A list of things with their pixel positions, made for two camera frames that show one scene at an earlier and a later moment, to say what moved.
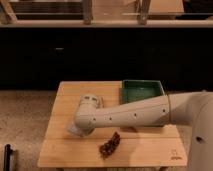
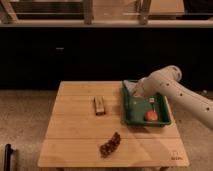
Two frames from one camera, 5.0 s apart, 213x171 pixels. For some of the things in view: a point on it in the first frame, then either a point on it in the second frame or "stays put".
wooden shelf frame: (106, 13) stays put
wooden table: (138, 147) stays put
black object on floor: (7, 157) stays put
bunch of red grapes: (107, 148) stays put
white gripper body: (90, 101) → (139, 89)
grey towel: (81, 132) → (131, 85)
